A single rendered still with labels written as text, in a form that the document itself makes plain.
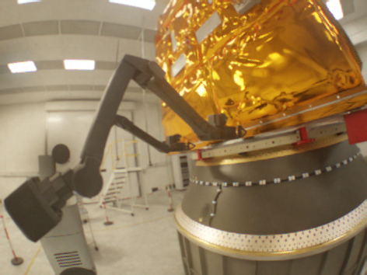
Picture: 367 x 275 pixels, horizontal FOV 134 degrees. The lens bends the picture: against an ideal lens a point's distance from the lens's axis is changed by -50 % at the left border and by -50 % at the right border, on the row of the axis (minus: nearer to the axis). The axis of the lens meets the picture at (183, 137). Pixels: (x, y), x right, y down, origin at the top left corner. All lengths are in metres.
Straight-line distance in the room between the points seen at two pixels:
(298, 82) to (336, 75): 0.20
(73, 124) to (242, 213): 8.23
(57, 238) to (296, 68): 1.17
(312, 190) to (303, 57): 0.65
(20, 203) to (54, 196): 0.09
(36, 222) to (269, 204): 0.90
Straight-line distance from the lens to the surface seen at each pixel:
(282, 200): 0.86
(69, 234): 0.58
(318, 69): 0.82
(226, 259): 0.99
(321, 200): 0.92
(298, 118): 0.85
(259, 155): 0.95
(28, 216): 0.42
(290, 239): 0.85
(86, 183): 0.39
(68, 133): 8.46
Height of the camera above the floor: 1.67
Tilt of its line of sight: 8 degrees up
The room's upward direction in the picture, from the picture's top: 8 degrees counter-clockwise
